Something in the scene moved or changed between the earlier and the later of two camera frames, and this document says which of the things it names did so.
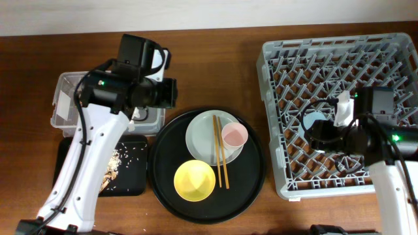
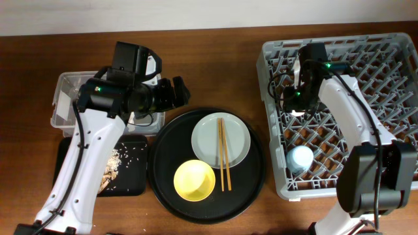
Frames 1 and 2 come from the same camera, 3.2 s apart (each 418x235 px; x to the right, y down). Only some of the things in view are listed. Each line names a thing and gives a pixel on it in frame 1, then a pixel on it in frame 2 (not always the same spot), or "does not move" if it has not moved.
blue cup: (308, 119) to (299, 158)
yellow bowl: (194, 180) does not move
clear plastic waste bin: (65, 114) does not move
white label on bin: (63, 106) does not move
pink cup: (234, 135) to (296, 113)
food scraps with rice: (113, 168) does not move
